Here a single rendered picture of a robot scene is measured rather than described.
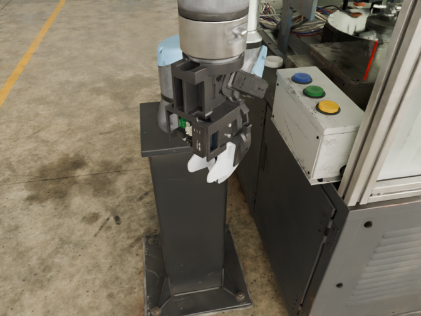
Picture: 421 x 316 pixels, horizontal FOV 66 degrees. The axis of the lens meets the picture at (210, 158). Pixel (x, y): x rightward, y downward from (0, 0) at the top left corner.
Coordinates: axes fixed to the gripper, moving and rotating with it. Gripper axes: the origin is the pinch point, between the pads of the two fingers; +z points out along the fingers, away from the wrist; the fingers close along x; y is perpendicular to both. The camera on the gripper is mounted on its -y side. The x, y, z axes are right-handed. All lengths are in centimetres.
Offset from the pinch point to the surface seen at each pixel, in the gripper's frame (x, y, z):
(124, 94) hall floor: -181, -103, 91
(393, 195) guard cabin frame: 21.5, -30.9, 15.0
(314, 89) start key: -1.8, -35.4, 0.3
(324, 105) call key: 2.9, -30.3, 0.3
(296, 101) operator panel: -4.8, -33.4, 3.4
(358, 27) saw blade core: -7, -71, -4
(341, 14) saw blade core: -16, -80, -4
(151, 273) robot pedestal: -44, -11, 90
